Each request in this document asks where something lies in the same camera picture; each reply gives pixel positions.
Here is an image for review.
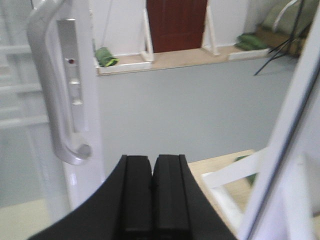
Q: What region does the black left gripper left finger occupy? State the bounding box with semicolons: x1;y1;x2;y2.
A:
31;155;153;240

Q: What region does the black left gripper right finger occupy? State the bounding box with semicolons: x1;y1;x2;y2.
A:
152;154;235;240

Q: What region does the white framed sliding glass door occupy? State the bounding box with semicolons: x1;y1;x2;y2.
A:
0;0;107;221

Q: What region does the silver door handle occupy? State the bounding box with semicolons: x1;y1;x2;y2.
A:
26;0;92;166

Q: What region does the green sandbag near brown door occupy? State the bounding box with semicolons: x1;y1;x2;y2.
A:
95;47;120;68

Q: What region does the dark brown wooden door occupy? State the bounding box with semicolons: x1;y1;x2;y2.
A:
146;0;208;53

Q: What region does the silver door lock plate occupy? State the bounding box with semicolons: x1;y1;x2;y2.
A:
56;18;86;133

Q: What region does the light wooden floor platform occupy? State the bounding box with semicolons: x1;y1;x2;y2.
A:
0;149;259;240

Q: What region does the green sandbag pile right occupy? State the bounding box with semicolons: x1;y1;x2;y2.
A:
235;34;269;51

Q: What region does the black tripod stand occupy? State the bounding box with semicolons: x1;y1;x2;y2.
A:
254;0;305;76

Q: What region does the white triangular support bracket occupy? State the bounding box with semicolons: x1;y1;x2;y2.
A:
200;148;268;236

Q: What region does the white door frame post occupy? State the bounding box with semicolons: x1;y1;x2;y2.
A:
237;17;320;240

